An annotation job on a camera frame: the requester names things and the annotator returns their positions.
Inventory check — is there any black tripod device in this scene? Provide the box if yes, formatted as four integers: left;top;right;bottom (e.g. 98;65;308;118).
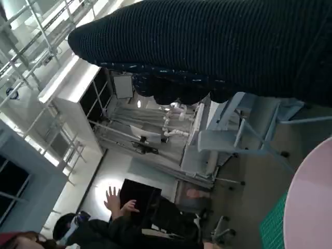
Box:
131;136;159;156

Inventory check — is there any white square panel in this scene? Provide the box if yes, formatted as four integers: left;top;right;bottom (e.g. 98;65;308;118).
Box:
113;75;134;99

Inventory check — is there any pink bowl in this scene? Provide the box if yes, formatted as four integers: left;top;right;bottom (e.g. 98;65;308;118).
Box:
283;136;332;249

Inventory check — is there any grey castor frame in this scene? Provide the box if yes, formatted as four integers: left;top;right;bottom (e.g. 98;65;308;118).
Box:
210;177;246;244

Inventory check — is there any VR headset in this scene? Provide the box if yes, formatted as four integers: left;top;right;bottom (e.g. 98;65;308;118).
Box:
62;210;91;241

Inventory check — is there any white cabinet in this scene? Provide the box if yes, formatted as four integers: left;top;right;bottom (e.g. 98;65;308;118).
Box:
180;103;221;179

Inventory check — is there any white robot figure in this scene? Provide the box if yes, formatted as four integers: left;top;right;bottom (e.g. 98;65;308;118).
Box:
162;102;194;143

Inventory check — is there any white ceiling pipe grid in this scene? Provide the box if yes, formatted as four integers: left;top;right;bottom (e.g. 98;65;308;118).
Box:
0;0;109;86

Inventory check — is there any black knitted gloved right hand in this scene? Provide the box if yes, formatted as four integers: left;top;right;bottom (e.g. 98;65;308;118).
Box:
67;0;332;105

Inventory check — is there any green cutting mat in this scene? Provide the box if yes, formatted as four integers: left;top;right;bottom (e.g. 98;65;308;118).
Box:
258;190;288;249

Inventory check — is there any standing person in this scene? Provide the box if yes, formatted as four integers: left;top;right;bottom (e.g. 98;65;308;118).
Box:
0;230;59;249

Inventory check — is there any person wearing headset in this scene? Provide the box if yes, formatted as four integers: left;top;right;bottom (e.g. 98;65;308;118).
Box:
53;185;205;249

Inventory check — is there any dark glass window frame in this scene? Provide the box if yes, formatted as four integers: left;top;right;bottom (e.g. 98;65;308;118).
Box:
79;68;115;122

